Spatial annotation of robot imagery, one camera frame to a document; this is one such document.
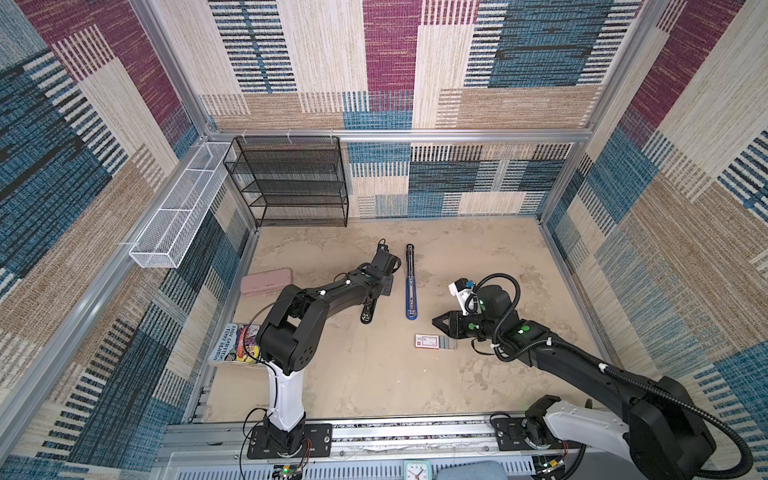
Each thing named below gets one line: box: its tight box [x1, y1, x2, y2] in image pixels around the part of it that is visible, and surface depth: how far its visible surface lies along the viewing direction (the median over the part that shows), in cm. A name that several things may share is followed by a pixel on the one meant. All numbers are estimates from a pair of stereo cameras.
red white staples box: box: [415, 334, 457, 350], surface depth 90 cm
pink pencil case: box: [241, 268, 293, 296], surface depth 105 cm
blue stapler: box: [406, 243, 418, 321], surface depth 103 cm
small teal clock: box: [403, 460, 433, 480], surface depth 70 cm
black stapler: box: [360, 296, 378, 325], surface depth 96 cm
